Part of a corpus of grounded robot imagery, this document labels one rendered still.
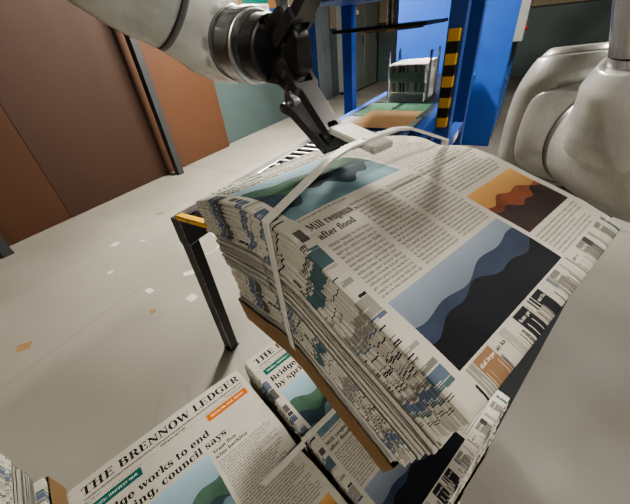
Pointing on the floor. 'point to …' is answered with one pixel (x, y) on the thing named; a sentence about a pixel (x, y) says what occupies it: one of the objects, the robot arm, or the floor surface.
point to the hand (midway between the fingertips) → (381, 62)
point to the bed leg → (211, 293)
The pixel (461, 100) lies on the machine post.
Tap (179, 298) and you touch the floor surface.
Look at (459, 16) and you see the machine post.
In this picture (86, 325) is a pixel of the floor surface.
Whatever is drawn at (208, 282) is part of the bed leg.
